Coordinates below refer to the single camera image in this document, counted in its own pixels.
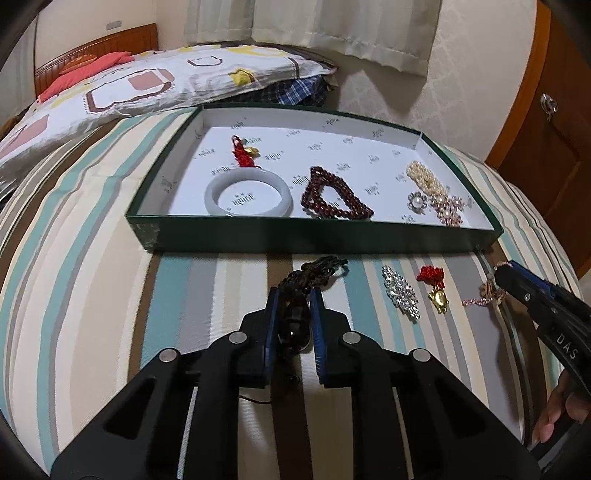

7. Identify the red tassel gold charm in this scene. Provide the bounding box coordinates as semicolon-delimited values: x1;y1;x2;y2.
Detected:
231;135;259;168
417;265;449;314

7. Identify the pink pearl flower brooch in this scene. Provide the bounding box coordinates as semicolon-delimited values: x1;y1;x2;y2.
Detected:
430;195;465;227

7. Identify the crystal rhinestone brooch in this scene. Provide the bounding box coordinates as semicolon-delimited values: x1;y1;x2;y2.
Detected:
382;265;421;324

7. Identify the cream pearl bracelet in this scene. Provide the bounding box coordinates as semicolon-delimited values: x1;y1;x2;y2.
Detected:
406;161;449;198

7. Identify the black bead necklace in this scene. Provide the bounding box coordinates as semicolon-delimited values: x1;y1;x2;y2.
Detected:
275;254;350;354

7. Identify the dark red bead bracelet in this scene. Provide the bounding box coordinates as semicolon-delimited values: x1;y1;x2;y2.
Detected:
300;165;376;222

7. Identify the pale jade bangle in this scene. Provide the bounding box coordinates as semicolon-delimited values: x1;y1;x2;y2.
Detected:
204;167;293;217

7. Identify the green jewelry tray box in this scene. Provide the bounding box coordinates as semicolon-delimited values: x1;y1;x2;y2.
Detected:
126;104;503;254

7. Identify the person's right hand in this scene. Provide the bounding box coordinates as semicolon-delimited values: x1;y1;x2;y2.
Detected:
531;369;590;446

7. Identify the wooden door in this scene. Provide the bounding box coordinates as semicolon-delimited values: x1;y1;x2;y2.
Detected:
486;1;590;278

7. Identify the striped tablecloth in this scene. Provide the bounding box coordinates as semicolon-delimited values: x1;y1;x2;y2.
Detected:
1;109;581;473

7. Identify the silver door lock knob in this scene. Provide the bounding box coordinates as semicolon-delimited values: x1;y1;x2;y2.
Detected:
540;93;558;121

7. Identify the beige right curtain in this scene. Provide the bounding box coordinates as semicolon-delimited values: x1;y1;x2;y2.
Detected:
252;0;442;77

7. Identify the beige curtain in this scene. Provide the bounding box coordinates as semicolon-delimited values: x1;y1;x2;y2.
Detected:
184;0;254;45
0;18;37;124
252;0;442;77

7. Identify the patterned white bed quilt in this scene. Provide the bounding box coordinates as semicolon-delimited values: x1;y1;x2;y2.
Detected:
1;44;335;194

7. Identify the beige left curtain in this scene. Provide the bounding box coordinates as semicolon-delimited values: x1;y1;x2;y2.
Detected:
0;18;37;124

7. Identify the red pillow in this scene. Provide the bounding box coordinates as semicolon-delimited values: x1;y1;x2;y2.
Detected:
37;52;134;103

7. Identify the orange patterned cushion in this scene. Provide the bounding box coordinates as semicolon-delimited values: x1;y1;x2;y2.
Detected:
59;54;97;75

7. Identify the wooden headboard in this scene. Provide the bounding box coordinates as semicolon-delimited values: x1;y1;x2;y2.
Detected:
34;23;159;95

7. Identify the beige middle curtain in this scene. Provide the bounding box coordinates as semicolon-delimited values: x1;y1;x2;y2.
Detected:
184;0;254;45

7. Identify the wall power outlet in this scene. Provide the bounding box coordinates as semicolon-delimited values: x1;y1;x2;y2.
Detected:
105;20;122;31

